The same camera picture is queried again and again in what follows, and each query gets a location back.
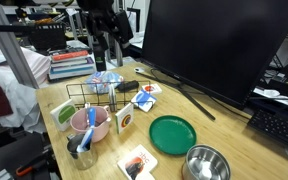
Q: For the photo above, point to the blue printed plastic bag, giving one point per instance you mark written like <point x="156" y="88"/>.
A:
<point x="102" y="81"/>

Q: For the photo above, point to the white cloth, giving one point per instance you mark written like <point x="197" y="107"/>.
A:
<point x="20" y="100"/>

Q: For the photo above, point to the black keyboard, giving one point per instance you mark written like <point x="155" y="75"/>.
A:
<point x="277" y="128"/>

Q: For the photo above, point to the green plate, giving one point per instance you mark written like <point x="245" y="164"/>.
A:
<point x="172" y="135"/>

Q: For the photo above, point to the small rainbow board book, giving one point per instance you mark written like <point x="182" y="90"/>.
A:
<point x="125" y="119"/>

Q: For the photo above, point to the stainless steel bowl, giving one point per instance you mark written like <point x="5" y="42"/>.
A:
<point x="205" y="165"/>

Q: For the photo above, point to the black monitor stand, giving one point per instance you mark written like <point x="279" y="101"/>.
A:
<point x="197" y="105"/>

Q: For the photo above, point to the white table grommet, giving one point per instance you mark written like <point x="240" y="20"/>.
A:
<point x="139" y="70"/>

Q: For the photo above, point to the black bottle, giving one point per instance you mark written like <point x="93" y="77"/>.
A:
<point x="100" y="60"/>

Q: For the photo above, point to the red circle board book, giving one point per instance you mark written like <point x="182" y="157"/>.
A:
<point x="151" y="88"/>

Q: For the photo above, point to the grey purple book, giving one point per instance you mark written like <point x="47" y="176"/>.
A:
<point x="71" y="62"/>

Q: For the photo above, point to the white blue upright board book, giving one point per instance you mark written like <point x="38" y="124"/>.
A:
<point x="112" y="98"/>

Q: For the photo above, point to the white orange board book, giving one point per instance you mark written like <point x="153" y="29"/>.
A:
<point x="145" y="176"/>

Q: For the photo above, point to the blue white plastic spoon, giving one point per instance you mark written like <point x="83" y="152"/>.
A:
<point x="91" y="118"/>

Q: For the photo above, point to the black horizontal bar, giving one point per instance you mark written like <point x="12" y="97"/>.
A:
<point x="7" y="28"/>

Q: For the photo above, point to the thick white book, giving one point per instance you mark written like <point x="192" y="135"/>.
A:
<point x="71" y="74"/>

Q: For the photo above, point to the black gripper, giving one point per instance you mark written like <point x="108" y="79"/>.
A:
<point x="99" y="15"/>

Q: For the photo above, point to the blue white flat board book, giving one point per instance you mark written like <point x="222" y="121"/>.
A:
<point x="144" y="100"/>

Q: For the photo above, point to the pink cloth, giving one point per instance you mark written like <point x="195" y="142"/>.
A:
<point x="39" y="65"/>

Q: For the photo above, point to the aluminium frame post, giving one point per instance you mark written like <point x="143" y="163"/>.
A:
<point x="12" y="46"/>

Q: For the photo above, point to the white papers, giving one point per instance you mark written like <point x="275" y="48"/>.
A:
<point x="277" y="96"/>

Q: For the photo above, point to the green vegetables board book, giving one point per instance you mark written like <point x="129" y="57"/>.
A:
<point x="64" y="115"/>

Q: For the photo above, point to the black slotted crate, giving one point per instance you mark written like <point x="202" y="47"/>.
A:
<point x="49" y="38"/>

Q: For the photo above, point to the pink bowl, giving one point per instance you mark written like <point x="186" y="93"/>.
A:
<point x="100" y="131"/>

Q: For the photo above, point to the large black monitor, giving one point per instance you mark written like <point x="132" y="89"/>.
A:
<point x="217" y="40"/>

